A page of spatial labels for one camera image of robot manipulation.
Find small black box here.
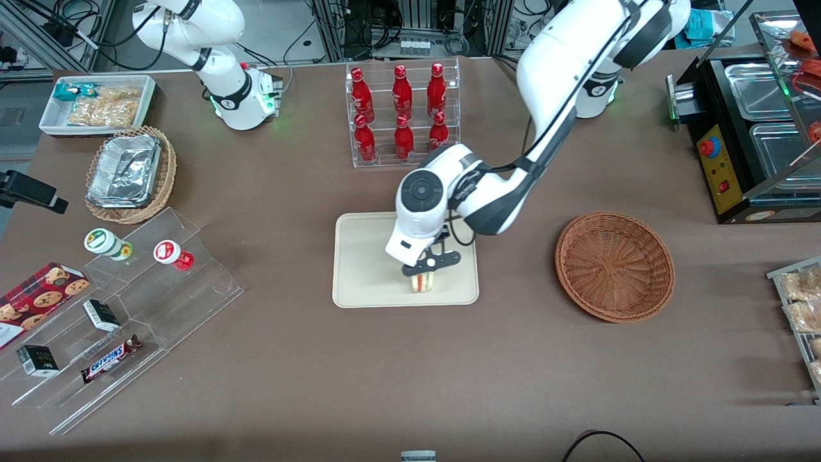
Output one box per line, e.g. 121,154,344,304
83,299,121,332
17,345,60,377

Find clear acrylic stepped stand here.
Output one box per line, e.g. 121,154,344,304
0,207,244,436

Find black food warmer machine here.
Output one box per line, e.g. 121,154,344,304
666,10,821,225

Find round brown wicker basket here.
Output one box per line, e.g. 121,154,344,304
555,212,675,323

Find stacked aluminium foil trays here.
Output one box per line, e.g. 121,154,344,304
87,135,161,208

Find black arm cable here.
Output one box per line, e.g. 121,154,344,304
446,0,648,248

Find black bracket device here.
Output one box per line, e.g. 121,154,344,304
0,170,69,215

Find white rectangular snack bin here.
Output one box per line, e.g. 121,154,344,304
38,75,157,138

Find brown Snickers bar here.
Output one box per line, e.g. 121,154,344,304
81,335,142,384

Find red cola bottle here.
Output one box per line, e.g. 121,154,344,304
394,115,415,161
428,111,450,153
350,67,375,123
427,62,447,116
392,64,413,119
354,114,377,163

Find clear bag of crackers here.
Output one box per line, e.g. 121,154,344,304
96,85,143,102
67,98,140,128

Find red lid white cup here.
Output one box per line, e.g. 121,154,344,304
153,240,194,271

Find steel warmer pan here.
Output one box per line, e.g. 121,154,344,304
725,62,799,123
749,122,821,193

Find teal plastic bag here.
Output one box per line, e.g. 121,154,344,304
683,8,735,49

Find black cable loop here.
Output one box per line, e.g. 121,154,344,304
563,431,646,462

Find teal snack packet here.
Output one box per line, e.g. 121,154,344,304
53,82,97,103

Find clear bag of puffed snacks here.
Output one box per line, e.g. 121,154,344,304
779,266,821,302
786,302,821,334

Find clear acrylic bottle rack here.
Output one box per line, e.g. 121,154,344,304
346,58,461,169

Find red cookie box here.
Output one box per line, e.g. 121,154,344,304
0,262,90,350

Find green lid white cup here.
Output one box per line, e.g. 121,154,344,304
84,228,133,261

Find light wicker basket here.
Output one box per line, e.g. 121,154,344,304
85,126,177,225

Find grey metal snack tray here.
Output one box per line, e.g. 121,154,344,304
766,257,821,406

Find beige plastic tray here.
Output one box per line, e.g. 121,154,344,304
332,212,480,309

